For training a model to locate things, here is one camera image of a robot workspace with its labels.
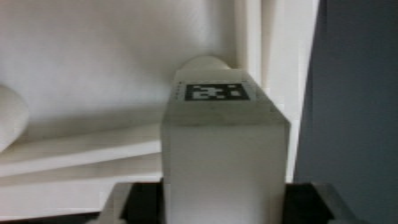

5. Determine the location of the white square tabletop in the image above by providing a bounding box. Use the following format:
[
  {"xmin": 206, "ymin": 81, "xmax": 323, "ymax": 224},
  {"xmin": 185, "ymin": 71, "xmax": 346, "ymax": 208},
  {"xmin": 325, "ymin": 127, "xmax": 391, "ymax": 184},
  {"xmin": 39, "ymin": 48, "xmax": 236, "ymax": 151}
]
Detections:
[{"xmin": 0, "ymin": 0, "xmax": 322, "ymax": 224}]

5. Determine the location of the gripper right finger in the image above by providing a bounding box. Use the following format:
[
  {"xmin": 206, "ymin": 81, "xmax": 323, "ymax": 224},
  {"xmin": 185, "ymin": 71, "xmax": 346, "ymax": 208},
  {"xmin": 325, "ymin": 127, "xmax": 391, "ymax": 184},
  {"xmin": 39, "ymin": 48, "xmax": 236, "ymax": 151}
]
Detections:
[{"xmin": 286, "ymin": 183, "xmax": 362, "ymax": 224}]

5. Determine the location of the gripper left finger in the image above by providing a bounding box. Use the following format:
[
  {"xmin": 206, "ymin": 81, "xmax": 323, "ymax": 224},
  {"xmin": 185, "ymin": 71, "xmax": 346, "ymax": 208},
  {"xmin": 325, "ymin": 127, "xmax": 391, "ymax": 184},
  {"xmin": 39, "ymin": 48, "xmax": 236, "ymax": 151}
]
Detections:
[{"xmin": 98, "ymin": 182, "xmax": 163, "ymax": 224}]

